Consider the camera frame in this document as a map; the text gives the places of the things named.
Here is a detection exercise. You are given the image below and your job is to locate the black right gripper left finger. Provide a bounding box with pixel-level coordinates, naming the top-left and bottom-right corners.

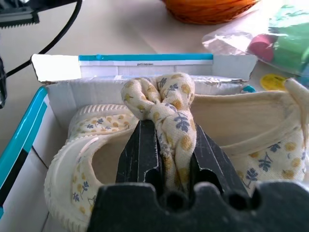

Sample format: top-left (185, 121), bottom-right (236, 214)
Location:
top-left (115, 119), bottom-right (163, 192)

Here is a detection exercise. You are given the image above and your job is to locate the orange wicker basket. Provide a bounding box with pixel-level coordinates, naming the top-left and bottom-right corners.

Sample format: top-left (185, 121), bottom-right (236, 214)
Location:
top-left (160, 0), bottom-right (263, 25)

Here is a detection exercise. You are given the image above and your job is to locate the cream floral shoe with knot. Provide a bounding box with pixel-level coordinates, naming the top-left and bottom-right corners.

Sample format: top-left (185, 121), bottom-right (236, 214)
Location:
top-left (120, 72), bottom-right (309, 198)

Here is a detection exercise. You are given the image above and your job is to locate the green toy block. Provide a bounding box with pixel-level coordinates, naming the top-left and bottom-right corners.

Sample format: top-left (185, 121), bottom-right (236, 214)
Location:
top-left (267, 4), bottom-right (309, 73)

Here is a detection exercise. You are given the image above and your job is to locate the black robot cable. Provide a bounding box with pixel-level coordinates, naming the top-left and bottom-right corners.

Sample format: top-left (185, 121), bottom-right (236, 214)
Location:
top-left (5, 0), bottom-right (83, 77)

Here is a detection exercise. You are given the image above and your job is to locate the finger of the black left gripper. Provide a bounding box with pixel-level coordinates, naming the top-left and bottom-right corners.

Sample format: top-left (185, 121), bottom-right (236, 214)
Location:
top-left (0, 57), bottom-right (8, 109)
top-left (0, 6), bottom-right (41, 30)

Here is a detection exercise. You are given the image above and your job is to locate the red toy cylinder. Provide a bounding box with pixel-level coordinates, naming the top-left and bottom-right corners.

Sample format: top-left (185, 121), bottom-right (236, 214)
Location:
top-left (248, 33), bottom-right (279, 62)

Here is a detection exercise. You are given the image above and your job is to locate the cream floral canvas shoe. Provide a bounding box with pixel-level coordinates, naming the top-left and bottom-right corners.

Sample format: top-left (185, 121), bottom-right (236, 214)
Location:
top-left (43, 103), bottom-right (140, 232)

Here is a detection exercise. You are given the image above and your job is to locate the yellow round disc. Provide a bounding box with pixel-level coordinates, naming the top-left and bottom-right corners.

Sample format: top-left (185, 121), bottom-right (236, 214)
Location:
top-left (260, 73), bottom-right (288, 92)

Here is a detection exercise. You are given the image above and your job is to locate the clear plastic bag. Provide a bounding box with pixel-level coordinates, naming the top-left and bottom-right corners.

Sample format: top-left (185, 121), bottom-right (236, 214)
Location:
top-left (202, 3), bottom-right (309, 78)

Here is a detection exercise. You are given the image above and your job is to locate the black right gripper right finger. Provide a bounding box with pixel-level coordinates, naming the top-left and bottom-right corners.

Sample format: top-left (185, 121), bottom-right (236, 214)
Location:
top-left (189, 123), bottom-right (250, 195)

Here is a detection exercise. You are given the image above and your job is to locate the white and teal shoebox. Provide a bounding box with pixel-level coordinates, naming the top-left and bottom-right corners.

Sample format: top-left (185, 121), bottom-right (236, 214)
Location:
top-left (0, 53), bottom-right (257, 232)

